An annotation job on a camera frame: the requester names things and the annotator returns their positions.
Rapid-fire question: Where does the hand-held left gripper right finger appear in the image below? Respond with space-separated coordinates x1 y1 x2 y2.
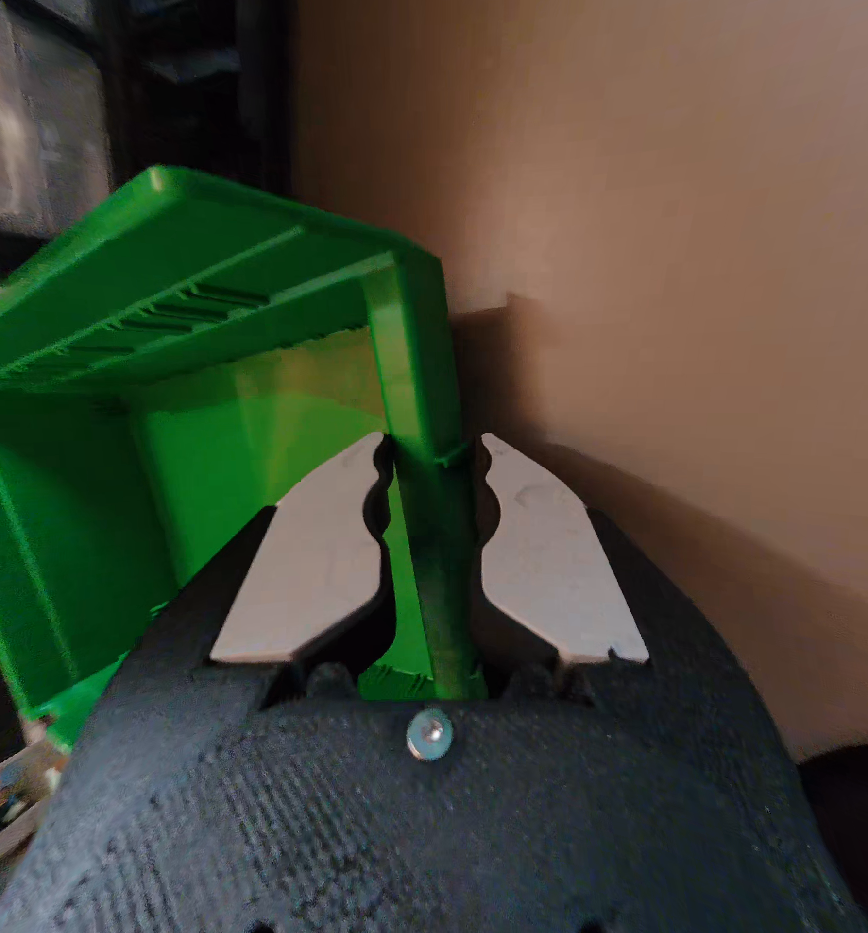
470 433 649 668

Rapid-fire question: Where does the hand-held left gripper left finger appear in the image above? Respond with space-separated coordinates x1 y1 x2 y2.
210 432 398 675

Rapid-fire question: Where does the green plastic bin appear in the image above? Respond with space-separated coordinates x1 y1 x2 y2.
0 165 489 752

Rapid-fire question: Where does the black rounded pad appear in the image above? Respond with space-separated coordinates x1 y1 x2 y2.
798 743 868 933

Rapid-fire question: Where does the group of clear cabinet drawers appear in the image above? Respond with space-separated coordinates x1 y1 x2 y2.
0 0 114 220

